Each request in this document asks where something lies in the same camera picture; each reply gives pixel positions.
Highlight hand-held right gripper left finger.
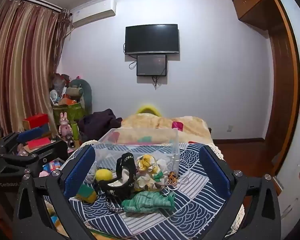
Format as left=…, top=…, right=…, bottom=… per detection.
left=13, top=144, right=97, bottom=240

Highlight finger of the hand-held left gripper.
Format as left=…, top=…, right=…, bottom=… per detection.
left=0, top=127, right=44, bottom=155
left=0, top=140, right=69, bottom=175

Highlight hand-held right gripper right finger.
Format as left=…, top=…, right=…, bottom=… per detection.
left=199, top=144, right=282, bottom=240

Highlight red book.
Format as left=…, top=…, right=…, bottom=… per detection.
left=27, top=137, right=52, bottom=150

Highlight red box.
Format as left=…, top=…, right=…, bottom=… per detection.
left=22, top=113, right=49, bottom=130

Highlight green yellow sponge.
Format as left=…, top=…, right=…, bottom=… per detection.
left=76, top=183, right=97, bottom=204

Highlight white lace cloth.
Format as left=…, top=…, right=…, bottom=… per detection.
left=80, top=139, right=227, bottom=162

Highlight yellow fuzzy ball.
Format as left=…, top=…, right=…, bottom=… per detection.
left=95, top=169, right=113, bottom=181

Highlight pink bunny figure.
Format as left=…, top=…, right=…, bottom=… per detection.
left=58, top=112, right=71, bottom=138

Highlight orange rubber bands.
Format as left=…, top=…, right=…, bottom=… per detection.
left=168, top=171, right=180, bottom=187

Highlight blue white patterned cloth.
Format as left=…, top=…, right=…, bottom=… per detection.
left=44, top=140, right=246, bottom=240

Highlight green cardboard box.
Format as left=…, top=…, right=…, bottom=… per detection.
left=52, top=102, right=87, bottom=131

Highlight pile of bags and toys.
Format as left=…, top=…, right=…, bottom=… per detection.
left=49, top=73, right=71, bottom=106

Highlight dark clothes pile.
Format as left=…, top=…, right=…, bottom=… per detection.
left=78, top=108, right=123, bottom=143

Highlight clear plastic storage box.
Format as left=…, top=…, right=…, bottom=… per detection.
left=92, top=128, right=180, bottom=178

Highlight yellow white floral cloth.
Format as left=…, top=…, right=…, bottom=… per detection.
left=134, top=154, right=171, bottom=191

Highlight green plush toy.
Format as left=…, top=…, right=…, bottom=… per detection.
left=66, top=78, right=93, bottom=113

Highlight green striped cloth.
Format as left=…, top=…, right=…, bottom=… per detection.
left=121, top=190, right=176, bottom=214

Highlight beige blanket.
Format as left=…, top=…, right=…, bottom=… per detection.
left=121, top=112, right=212, bottom=146

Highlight striped red beige curtain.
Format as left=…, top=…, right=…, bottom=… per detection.
left=0, top=0, right=71, bottom=140

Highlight yellow chair back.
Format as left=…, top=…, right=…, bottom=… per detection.
left=136, top=105, right=162, bottom=118

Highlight white door with stickers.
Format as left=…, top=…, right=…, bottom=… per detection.
left=272, top=0, right=300, bottom=232

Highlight white air conditioner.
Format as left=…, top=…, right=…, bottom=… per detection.
left=71, top=1, right=117, bottom=28

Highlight black white braided cord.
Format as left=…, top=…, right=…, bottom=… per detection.
left=106, top=197, right=125, bottom=213

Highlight small black wall monitor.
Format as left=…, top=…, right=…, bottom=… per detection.
left=136, top=54, right=168, bottom=77

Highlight curtain rail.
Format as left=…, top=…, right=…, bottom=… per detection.
left=2, top=0, right=67, bottom=13

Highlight black wall television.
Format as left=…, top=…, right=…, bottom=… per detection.
left=125, top=24, right=179, bottom=55

